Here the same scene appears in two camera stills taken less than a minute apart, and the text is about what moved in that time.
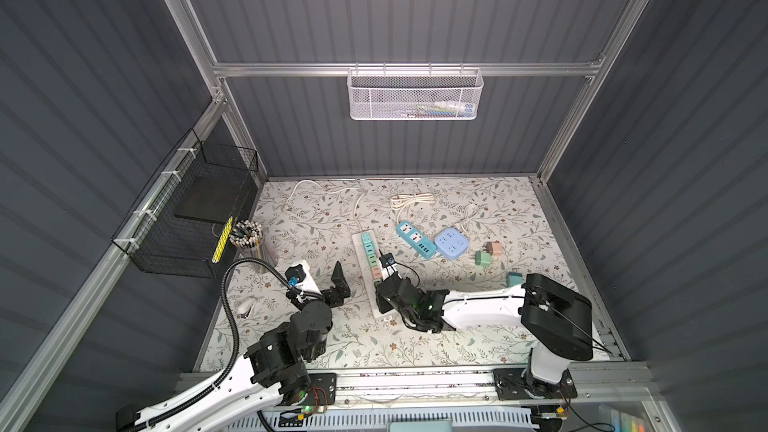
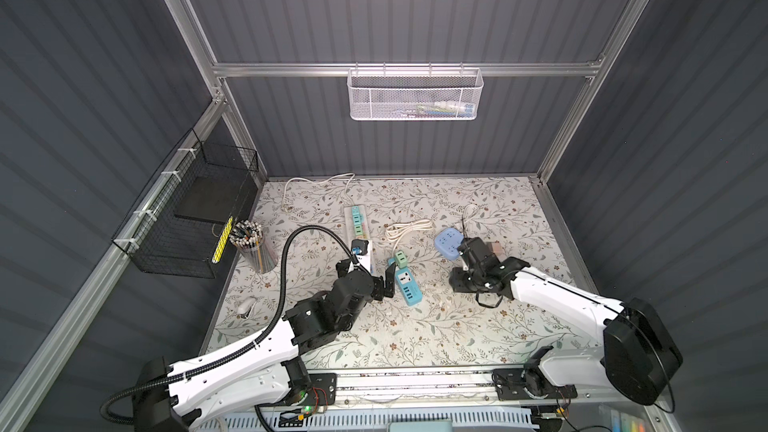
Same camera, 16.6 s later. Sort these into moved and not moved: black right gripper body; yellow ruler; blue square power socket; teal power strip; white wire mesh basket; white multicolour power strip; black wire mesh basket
Moved: black right gripper body; teal power strip; white multicolour power strip
Not moved: white wire mesh basket; yellow ruler; black wire mesh basket; blue square power socket
